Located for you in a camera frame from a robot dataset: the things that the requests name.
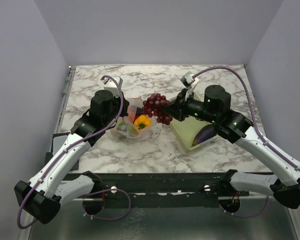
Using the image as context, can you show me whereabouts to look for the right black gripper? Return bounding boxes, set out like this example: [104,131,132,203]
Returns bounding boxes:
[161,87,218,124]

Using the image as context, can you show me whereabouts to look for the green perforated plastic basket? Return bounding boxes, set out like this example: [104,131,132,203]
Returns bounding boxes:
[169,116,218,153]

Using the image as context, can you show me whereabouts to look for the long striped purple eggplant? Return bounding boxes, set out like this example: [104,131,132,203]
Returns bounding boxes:
[135,107,144,117]

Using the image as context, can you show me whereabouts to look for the purple toy grapes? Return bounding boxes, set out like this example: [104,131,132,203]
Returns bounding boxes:
[141,93,173,126]

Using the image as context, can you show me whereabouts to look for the clear zip top bag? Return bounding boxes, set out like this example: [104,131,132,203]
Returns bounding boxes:
[110,97,152,140]

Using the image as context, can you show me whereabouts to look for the yellow toy bell pepper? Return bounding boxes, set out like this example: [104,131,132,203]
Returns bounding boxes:
[133,115,152,130]

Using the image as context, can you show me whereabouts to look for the dark purple toy eggplant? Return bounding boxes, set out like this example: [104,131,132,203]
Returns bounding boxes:
[192,124,217,147]

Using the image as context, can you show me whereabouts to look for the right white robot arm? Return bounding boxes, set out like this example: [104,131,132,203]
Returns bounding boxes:
[161,85,300,209]

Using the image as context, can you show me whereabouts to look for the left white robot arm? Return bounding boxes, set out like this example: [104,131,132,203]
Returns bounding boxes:
[14,89,129,229]

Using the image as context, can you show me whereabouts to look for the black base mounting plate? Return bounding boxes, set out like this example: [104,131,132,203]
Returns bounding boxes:
[72,172,251,208]

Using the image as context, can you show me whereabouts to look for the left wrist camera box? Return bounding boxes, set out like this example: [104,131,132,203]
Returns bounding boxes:
[100,76,123,98]

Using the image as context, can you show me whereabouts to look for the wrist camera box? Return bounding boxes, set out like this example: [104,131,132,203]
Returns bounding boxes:
[100,76,123,98]
[180,71,199,100]

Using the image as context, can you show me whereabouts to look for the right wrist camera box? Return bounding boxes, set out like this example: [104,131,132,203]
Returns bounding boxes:
[180,71,199,100]

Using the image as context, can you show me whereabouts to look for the aluminium frame rail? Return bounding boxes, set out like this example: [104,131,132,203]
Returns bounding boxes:
[59,179,276,201]

